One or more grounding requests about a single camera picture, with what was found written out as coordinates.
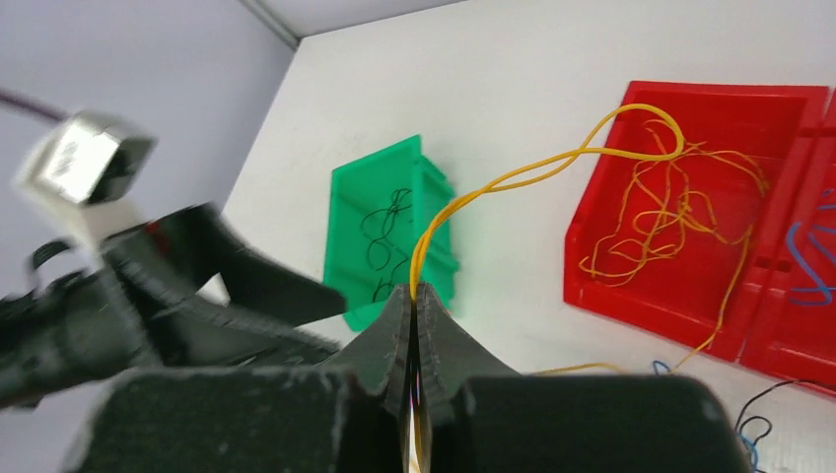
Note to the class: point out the green plastic bin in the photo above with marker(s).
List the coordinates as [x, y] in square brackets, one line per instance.
[379, 206]

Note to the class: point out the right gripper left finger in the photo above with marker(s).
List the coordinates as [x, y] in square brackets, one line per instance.
[373, 432]

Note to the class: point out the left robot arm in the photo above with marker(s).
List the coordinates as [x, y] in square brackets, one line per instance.
[81, 327]

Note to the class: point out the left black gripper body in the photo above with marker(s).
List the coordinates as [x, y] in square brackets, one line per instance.
[152, 284]

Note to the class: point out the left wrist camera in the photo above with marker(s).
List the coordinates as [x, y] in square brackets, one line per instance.
[79, 175]

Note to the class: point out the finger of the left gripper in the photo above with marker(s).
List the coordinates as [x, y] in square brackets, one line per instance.
[230, 337]
[201, 244]

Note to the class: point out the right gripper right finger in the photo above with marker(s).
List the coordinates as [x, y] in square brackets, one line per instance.
[445, 356]

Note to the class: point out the red double plastic bin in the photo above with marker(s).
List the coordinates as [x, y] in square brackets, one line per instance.
[729, 248]

